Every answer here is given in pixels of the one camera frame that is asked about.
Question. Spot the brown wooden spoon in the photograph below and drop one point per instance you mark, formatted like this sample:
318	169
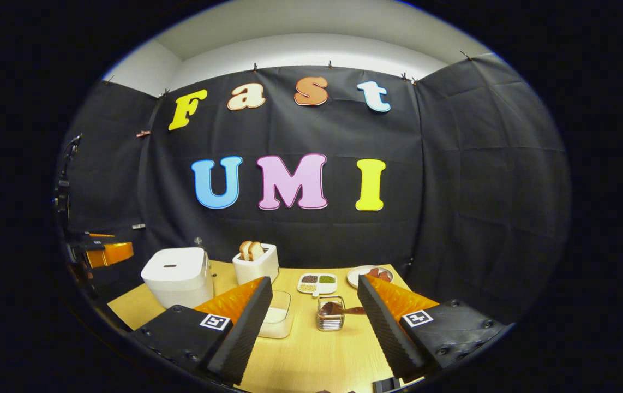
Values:
330	309

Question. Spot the black backdrop cloth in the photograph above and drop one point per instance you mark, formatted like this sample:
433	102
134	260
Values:
289	131

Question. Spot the white divided bean dish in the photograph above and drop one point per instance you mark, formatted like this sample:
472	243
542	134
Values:
317	285

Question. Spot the small clear bottle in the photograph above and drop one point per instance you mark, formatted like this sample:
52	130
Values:
198	241

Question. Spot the white round plate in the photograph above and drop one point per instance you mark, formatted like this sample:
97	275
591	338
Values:
354	277

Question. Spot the white toaster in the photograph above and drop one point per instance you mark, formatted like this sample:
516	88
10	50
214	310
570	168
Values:
254	270

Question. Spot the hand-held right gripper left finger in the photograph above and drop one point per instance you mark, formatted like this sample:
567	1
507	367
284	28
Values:
241	338

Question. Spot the white rice cooker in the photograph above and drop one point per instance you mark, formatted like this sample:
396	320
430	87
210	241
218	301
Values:
175	278

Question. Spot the toasted bread slice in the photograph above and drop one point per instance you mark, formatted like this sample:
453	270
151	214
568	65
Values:
257	251
244	251

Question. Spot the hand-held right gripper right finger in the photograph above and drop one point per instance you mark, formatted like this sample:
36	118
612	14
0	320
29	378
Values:
388	333

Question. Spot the clear plastic container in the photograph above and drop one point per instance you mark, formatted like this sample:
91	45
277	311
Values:
284	300

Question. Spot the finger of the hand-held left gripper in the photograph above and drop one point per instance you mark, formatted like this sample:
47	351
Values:
109	254
99	236

